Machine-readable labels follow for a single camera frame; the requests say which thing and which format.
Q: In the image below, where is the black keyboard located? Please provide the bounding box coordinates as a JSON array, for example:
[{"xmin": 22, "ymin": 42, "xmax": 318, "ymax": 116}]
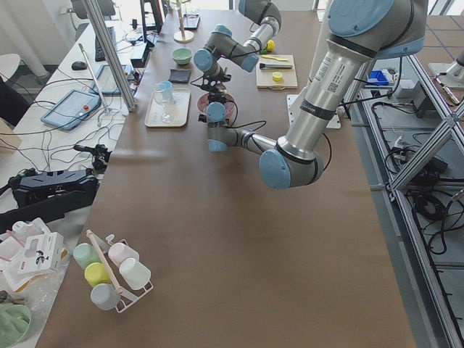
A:
[{"xmin": 94, "ymin": 26, "xmax": 117, "ymax": 62}]

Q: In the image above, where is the wooden glass stand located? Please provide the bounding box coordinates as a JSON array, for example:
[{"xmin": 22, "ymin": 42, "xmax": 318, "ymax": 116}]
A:
[{"xmin": 170, "ymin": 0, "xmax": 194, "ymax": 44}]

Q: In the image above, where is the stainless steel ice scoop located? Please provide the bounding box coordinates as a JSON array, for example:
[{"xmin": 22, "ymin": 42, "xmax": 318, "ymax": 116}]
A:
[{"xmin": 209, "ymin": 83, "xmax": 227, "ymax": 102}]

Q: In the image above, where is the grey folded cloth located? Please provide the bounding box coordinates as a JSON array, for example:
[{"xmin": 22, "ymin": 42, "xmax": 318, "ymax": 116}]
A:
[{"xmin": 168, "ymin": 69, "xmax": 191, "ymax": 83}]

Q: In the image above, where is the yellow plastic knife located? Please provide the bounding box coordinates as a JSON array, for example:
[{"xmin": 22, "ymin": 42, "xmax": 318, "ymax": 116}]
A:
[{"xmin": 260, "ymin": 54, "xmax": 289, "ymax": 62}]

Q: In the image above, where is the light blue cup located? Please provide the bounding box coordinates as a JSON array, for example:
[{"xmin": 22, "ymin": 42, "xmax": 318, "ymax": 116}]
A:
[{"xmin": 158, "ymin": 80, "xmax": 173, "ymax": 104}]

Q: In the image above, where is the pink bowl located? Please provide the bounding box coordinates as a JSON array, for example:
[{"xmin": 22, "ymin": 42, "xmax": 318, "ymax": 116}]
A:
[{"xmin": 196, "ymin": 93, "xmax": 236, "ymax": 119}]

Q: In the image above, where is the black computer mouse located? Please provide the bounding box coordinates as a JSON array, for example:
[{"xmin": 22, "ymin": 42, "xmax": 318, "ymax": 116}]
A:
[{"xmin": 71, "ymin": 61, "xmax": 87, "ymax": 71}]

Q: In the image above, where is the cream serving tray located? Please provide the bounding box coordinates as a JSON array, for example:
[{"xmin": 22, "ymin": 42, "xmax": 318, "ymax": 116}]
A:
[{"xmin": 144, "ymin": 88, "xmax": 191, "ymax": 128}]

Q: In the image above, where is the pink cup in rack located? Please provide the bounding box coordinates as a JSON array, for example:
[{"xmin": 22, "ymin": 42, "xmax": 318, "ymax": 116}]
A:
[{"xmin": 108, "ymin": 242, "xmax": 139, "ymax": 267}]

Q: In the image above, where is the green cup in rack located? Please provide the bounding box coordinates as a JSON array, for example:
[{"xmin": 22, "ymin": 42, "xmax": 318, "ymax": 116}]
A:
[{"xmin": 72, "ymin": 243, "xmax": 100, "ymax": 270}]

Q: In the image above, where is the white product box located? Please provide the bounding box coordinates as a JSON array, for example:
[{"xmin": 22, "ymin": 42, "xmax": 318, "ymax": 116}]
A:
[{"xmin": 18, "ymin": 232, "xmax": 64, "ymax": 276}]

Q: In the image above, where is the far blue teach pendant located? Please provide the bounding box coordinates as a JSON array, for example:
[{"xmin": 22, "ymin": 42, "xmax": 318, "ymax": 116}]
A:
[{"xmin": 90, "ymin": 64, "xmax": 133, "ymax": 96}]

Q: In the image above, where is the half lemon slice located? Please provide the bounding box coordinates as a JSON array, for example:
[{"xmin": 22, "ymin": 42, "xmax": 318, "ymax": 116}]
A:
[{"xmin": 272, "ymin": 72, "xmax": 283, "ymax": 81}]

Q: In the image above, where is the grey cup in rack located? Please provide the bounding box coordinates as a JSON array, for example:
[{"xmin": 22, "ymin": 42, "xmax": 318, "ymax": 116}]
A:
[{"xmin": 91, "ymin": 283, "xmax": 120, "ymax": 310}]

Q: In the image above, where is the light green bowl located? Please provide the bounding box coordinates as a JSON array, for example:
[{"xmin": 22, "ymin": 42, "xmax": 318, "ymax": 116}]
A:
[{"xmin": 171, "ymin": 48, "xmax": 193, "ymax": 65}]

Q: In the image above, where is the steel muddler black tip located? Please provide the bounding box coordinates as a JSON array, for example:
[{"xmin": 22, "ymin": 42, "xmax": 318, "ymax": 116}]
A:
[{"xmin": 259, "ymin": 63, "xmax": 293, "ymax": 70}]

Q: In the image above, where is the yellow cup in rack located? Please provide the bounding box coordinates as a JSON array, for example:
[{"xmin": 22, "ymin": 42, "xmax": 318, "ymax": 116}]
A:
[{"xmin": 84, "ymin": 262, "xmax": 111, "ymax": 288}]

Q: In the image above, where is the bamboo cutting board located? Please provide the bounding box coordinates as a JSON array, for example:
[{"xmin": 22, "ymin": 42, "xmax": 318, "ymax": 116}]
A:
[{"xmin": 256, "ymin": 54, "xmax": 298, "ymax": 89}]

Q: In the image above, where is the upper whole yellow lemon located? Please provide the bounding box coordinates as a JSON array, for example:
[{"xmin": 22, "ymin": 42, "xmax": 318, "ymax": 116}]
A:
[{"xmin": 266, "ymin": 40, "xmax": 276, "ymax": 52}]

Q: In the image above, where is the white cup in rack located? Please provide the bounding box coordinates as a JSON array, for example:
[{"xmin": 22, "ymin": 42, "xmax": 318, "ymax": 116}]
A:
[{"xmin": 119, "ymin": 257, "xmax": 152, "ymax": 290}]

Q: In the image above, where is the blue parts bin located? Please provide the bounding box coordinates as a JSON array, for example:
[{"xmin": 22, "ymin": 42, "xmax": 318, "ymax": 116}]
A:
[{"xmin": 368, "ymin": 70, "xmax": 390, "ymax": 86}]

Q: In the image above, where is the near blue teach pendant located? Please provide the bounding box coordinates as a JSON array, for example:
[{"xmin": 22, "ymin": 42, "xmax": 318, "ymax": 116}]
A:
[{"xmin": 41, "ymin": 89, "xmax": 101, "ymax": 131}]

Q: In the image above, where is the blue teach pendant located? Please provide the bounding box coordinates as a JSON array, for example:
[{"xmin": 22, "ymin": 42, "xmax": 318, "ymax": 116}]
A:
[
  {"xmin": 41, "ymin": 89, "xmax": 101, "ymax": 131},
  {"xmin": 90, "ymin": 64, "xmax": 133, "ymax": 96}
]

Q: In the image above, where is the white wire cup rack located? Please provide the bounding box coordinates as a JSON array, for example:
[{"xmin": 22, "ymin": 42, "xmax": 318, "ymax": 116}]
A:
[{"xmin": 86, "ymin": 230, "xmax": 154, "ymax": 313}]

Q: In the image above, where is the aluminium frame post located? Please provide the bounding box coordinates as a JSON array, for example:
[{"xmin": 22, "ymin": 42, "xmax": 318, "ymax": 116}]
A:
[{"xmin": 83, "ymin": 0, "xmax": 136, "ymax": 112}]

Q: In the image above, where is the clear wine glass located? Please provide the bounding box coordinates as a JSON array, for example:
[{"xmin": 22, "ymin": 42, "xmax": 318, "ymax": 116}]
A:
[{"xmin": 154, "ymin": 83, "xmax": 173, "ymax": 123}]

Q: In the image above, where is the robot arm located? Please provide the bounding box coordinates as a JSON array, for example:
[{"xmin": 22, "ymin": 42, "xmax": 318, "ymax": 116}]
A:
[
  {"xmin": 193, "ymin": 1, "xmax": 281, "ymax": 93},
  {"xmin": 194, "ymin": 1, "xmax": 428, "ymax": 189}
]

